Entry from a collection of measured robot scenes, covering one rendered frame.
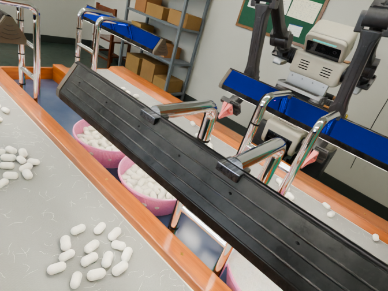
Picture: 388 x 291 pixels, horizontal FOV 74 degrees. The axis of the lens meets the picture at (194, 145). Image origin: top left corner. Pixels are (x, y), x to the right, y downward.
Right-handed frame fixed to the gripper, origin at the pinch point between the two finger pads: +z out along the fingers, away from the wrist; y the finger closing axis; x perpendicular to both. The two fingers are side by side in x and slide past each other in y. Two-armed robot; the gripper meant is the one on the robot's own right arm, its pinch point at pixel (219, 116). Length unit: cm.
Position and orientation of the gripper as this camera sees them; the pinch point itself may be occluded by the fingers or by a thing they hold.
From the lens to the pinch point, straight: 121.3
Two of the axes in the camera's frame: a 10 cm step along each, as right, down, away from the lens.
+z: -6.6, 6.9, -2.8
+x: 1.9, 5.3, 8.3
